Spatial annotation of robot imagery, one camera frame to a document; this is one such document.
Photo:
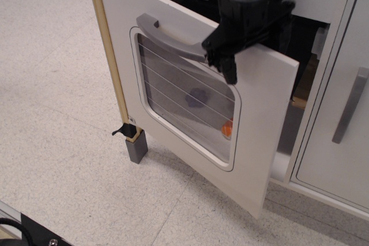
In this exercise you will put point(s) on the blue toy grapes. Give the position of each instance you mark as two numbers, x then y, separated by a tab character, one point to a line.
196	98

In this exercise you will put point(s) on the white oven door with window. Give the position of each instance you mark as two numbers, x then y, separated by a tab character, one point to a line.
155	83

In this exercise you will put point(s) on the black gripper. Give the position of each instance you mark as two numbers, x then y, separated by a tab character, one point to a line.
244	23

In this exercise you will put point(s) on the silver right door handle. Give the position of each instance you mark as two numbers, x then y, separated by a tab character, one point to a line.
351	104

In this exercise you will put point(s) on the white right cabinet door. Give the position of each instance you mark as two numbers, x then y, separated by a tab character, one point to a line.
340	171

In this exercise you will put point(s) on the toy salmon sushi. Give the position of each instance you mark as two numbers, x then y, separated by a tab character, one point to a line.
226	129

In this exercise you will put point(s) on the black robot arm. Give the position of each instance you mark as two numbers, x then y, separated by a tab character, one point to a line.
244	23

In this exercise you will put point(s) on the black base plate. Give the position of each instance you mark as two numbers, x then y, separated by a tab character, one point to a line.
40	234

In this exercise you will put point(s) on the grey cabinet leg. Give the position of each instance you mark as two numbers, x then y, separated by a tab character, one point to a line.
137	149

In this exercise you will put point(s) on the white toy kitchen cabinet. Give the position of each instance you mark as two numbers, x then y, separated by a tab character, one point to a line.
318	28

